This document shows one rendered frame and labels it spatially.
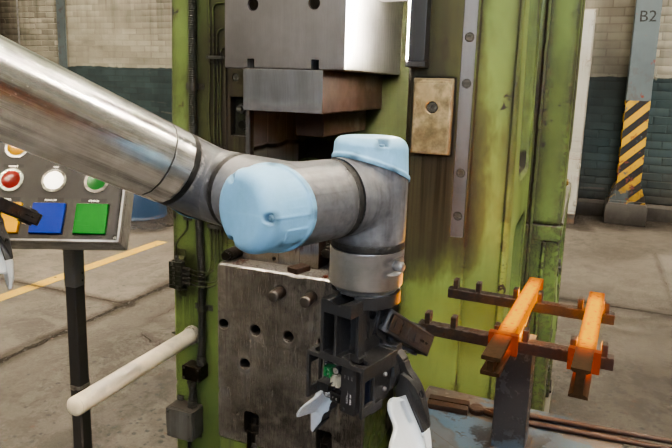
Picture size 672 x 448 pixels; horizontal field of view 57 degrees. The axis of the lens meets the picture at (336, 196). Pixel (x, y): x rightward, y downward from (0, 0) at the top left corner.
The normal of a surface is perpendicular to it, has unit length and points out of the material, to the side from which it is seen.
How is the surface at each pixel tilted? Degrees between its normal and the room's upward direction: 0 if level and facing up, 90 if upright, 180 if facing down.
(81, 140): 112
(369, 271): 90
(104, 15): 90
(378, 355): 0
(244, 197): 90
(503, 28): 90
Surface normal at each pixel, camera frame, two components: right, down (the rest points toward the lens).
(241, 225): -0.71, 0.11
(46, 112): 0.67, 0.22
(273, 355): -0.38, 0.15
